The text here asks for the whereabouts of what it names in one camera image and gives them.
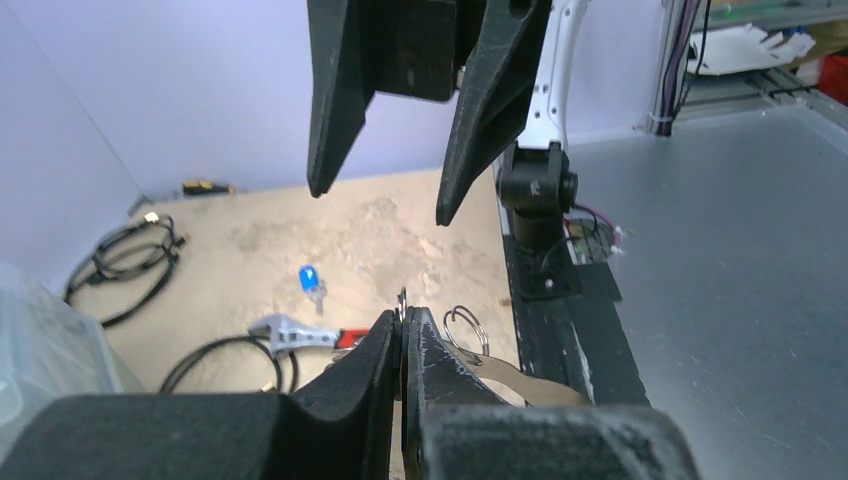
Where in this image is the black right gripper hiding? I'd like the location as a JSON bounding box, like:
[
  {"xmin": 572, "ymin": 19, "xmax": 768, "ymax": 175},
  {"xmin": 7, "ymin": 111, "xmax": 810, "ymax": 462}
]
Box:
[{"xmin": 307, "ymin": 0, "xmax": 553, "ymax": 226}]

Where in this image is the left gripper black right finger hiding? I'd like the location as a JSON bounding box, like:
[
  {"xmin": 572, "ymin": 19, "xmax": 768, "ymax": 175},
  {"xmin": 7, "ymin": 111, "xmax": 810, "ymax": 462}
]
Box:
[{"xmin": 402, "ymin": 307, "xmax": 700, "ymax": 479}]

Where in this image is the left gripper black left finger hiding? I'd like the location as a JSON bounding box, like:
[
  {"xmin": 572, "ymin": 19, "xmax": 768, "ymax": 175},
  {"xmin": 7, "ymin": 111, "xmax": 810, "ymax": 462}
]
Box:
[{"xmin": 1, "ymin": 311, "xmax": 399, "ymax": 479}]

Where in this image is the silver split keyring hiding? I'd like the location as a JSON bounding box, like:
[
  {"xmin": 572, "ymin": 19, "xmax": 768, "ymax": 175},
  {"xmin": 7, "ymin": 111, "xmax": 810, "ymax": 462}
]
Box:
[{"xmin": 395, "ymin": 286, "xmax": 408, "ymax": 331}]

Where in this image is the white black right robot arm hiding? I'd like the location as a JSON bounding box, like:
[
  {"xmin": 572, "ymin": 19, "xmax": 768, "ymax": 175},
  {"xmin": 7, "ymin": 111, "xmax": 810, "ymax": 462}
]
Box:
[{"xmin": 307, "ymin": 1, "xmax": 588, "ymax": 250}]

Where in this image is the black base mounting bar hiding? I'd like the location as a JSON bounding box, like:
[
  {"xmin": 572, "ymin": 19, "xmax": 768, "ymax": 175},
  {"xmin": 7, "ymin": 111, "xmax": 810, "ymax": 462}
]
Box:
[{"xmin": 495, "ymin": 167, "xmax": 650, "ymax": 406}]

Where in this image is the key with blue tag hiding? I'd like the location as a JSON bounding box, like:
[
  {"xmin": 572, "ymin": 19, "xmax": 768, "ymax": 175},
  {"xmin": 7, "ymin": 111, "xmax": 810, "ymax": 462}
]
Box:
[{"xmin": 298, "ymin": 265, "xmax": 327, "ymax": 316}]

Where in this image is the yellow black screwdriver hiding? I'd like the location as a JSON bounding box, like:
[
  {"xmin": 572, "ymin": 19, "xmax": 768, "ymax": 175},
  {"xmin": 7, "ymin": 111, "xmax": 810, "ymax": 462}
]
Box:
[{"xmin": 182, "ymin": 180, "xmax": 236, "ymax": 197}]

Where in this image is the clear plastic storage box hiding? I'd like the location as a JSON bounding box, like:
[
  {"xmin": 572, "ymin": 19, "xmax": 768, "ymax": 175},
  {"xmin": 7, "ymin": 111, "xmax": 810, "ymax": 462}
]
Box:
[{"xmin": 1, "ymin": 263, "xmax": 145, "ymax": 457}]

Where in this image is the adjustable wrench red handle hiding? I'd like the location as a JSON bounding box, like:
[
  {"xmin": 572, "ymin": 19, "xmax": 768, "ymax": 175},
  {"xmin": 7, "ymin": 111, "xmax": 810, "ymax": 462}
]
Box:
[{"xmin": 247, "ymin": 313, "xmax": 369, "ymax": 355}]

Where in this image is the black coiled cable far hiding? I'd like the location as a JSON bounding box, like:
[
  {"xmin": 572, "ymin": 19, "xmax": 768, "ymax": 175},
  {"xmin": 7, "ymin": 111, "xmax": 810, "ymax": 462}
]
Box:
[{"xmin": 62, "ymin": 211, "xmax": 188, "ymax": 329}]

